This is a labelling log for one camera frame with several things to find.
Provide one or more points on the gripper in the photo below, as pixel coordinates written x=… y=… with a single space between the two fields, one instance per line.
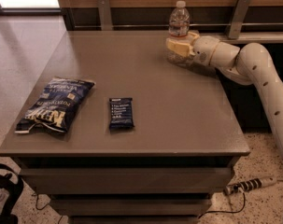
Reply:
x=204 y=50

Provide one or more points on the clear plastic water bottle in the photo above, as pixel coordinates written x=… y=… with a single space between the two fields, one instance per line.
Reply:
x=179 y=25

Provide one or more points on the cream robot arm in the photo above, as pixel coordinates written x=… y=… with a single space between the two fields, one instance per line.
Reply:
x=250 y=65

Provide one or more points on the dark blue snack bar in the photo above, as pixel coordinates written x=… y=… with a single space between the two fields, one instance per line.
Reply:
x=121 y=113

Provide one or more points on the grey drawer cabinet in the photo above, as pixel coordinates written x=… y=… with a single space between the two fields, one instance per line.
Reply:
x=181 y=150

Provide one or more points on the blue potato chips bag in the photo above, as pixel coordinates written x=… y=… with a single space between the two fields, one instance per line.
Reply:
x=56 y=106

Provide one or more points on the white power strip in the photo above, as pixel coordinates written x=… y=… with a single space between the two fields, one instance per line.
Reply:
x=246 y=186

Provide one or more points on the right metal rail bracket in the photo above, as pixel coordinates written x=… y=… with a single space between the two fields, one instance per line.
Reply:
x=234 y=27

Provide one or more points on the metal rail bracket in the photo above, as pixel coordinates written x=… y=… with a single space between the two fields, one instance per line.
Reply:
x=234 y=27
x=104 y=11

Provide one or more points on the left metal rail bracket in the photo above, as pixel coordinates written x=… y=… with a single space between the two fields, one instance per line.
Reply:
x=104 y=11

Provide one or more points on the horizontal metal rail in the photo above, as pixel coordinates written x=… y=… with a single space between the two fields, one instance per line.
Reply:
x=206 y=26

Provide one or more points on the black bag with straps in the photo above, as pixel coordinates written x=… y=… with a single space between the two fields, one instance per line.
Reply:
x=11 y=187

